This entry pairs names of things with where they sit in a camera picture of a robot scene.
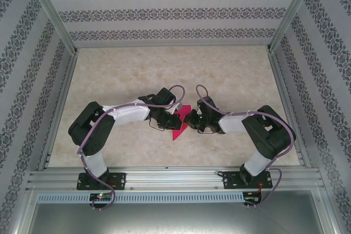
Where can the pink paper sheet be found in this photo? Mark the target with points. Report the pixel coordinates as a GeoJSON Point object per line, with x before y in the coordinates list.
{"type": "Point", "coordinates": [187, 110]}

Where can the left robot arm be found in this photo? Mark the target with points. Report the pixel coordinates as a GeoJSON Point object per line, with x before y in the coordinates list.
{"type": "Point", "coordinates": [90, 130]}

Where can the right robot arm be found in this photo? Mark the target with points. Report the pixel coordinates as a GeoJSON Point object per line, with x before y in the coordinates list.
{"type": "Point", "coordinates": [268, 135]}

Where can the grey metal sheet panel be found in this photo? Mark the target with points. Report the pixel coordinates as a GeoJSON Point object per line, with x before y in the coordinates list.
{"type": "Point", "coordinates": [175, 220]}

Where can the aluminium mounting rail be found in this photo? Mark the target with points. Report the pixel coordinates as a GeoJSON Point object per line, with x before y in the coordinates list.
{"type": "Point", "coordinates": [175, 179]}

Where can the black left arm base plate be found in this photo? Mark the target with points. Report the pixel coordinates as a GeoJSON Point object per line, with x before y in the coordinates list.
{"type": "Point", "coordinates": [120, 180]}

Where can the aluminium side rail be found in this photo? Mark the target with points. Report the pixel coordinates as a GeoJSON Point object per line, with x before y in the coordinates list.
{"type": "Point", "coordinates": [59, 108]}
{"type": "Point", "coordinates": [288, 108]}

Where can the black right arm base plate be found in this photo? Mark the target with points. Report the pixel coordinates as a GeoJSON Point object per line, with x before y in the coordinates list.
{"type": "Point", "coordinates": [266, 180]}

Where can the aluminium frame post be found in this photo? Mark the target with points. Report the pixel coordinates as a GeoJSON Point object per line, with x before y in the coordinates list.
{"type": "Point", "coordinates": [52, 12]}
{"type": "Point", "coordinates": [290, 12]}

